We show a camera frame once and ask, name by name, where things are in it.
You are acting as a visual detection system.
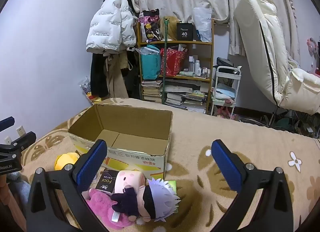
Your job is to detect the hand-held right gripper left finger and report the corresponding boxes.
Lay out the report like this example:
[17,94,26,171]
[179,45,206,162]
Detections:
[26,139,108,232]

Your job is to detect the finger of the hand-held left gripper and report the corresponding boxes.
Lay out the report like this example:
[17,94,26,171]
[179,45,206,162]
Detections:
[0,116,15,132]
[11,131,37,151]

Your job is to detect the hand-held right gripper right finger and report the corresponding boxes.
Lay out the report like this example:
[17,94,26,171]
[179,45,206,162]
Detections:
[211,139,294,232]

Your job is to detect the black tissue pack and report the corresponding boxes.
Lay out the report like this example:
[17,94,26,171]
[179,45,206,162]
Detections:
[96,168,120,192]

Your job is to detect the yellow plush toy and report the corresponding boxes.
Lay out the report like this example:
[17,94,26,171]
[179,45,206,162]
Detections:
[54,152,80,171]

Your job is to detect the pink plush bear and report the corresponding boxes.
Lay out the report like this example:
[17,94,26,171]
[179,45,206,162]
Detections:
[86,188,130,230]

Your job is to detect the pink swirl roll plush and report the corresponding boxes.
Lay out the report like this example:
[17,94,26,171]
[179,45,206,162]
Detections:
[114,169,146,194]

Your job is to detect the cardboard box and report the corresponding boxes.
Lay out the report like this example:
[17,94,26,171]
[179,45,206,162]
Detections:
[67,104,173,180]

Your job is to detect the white-haired plush doll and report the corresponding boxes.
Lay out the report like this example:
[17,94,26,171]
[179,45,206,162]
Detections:
[110,177,181,222]

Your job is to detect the brown floral blanket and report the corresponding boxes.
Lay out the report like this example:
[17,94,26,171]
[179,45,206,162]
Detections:
[19,97,320,232]

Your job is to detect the pink fabric item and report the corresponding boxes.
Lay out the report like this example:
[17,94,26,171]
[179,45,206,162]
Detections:
[216,106,238,120]

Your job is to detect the folded blue towel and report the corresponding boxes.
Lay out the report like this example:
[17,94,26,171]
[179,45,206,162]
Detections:
[215,83,237,100]

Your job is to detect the clear bag of toys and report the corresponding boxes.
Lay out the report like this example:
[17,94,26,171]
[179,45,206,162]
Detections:
[80,77,103,104]

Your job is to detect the messy pile of books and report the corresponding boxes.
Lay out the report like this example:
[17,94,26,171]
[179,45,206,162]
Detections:
[164,84,208,114]

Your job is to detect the black hanging coat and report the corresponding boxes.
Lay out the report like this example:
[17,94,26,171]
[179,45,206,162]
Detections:
[90,52,110,99]

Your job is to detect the beige hanging garment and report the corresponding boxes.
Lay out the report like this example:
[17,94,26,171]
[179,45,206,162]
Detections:
[105,53,130,99]

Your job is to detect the neat stack of books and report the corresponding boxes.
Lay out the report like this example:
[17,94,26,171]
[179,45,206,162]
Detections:
[141,80,163,104]

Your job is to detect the white trolley cart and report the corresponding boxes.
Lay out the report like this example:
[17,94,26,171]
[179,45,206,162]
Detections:
[210,66,242,116]

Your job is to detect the group of cosmetic bottles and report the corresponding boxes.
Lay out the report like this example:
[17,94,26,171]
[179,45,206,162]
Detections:
[187,56,212,77]

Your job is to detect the black bag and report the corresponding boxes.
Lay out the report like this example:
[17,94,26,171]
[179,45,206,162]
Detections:
[216,57,240,75]

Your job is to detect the green pole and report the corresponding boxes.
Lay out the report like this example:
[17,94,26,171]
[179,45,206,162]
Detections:
[161,18,169,105]

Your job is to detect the teal shopping bag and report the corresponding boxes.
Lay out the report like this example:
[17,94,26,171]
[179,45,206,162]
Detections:
[140,44,162,80]

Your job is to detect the red patterned bag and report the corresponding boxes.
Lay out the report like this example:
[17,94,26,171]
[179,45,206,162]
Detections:
[160,48,188,77]

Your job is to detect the wooden shelf unit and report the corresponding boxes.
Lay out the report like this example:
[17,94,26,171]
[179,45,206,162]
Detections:
[137,19,215,115]

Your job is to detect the white puffer jacket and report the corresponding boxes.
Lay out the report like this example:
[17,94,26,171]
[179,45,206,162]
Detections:
[86,0,137,54]

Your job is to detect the cream recliner chair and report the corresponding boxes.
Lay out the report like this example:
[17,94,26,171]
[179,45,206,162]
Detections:
[234,0,320,115]

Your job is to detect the black box with white print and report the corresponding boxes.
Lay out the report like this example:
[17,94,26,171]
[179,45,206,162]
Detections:
[176,23,194,41]

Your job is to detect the white plastic bag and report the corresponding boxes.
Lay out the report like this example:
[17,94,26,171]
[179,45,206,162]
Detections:
[192,7,212,42]

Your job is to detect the pink fan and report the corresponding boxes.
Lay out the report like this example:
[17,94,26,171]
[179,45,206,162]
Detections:
[306,37,320,75]

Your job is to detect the blonde wig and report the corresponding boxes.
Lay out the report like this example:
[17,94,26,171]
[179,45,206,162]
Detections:
[157,16,179,42]

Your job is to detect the colourful printed bag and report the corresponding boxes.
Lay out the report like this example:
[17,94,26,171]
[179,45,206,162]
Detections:
[139,9,162,43]

